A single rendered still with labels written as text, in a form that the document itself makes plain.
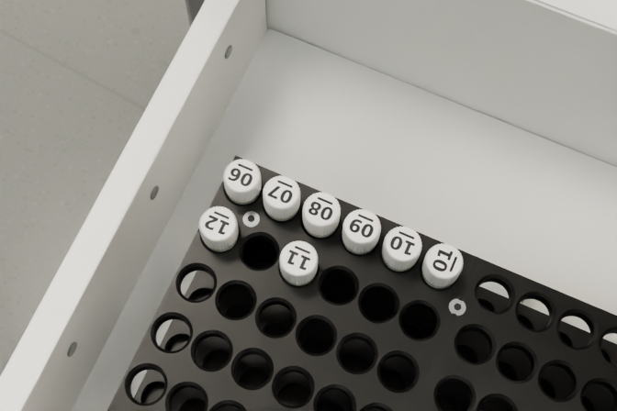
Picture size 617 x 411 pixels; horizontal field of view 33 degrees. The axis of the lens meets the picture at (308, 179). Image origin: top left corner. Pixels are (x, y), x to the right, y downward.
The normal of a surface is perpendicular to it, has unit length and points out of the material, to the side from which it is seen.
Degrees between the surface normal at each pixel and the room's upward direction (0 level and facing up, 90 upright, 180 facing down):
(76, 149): 0
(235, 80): 90
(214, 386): 0
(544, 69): 90
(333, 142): 0
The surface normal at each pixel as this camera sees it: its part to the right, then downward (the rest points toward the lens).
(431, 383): 0.01, -0.34
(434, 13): -0.40, 0.86
